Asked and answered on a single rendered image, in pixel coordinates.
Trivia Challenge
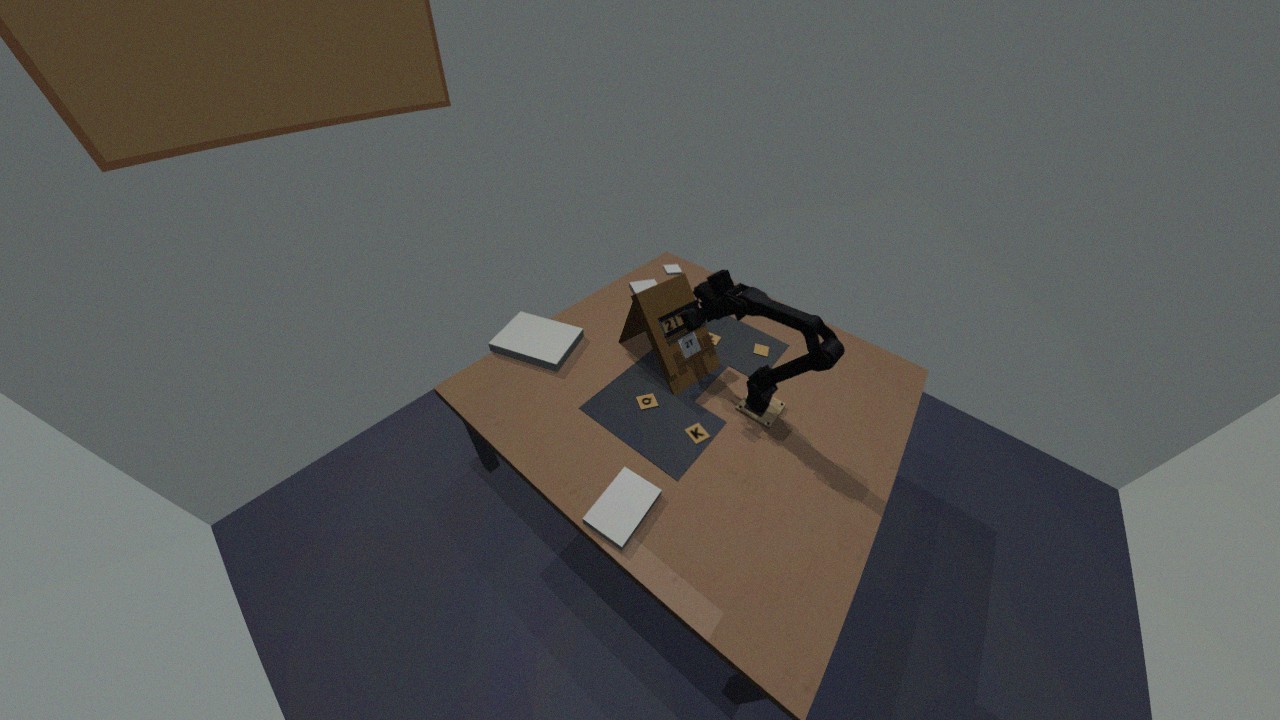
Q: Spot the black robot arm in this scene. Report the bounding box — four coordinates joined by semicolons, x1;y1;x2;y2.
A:
692;270;845;416

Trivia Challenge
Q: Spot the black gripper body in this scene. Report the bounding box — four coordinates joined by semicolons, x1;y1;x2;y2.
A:
681;297;723;332

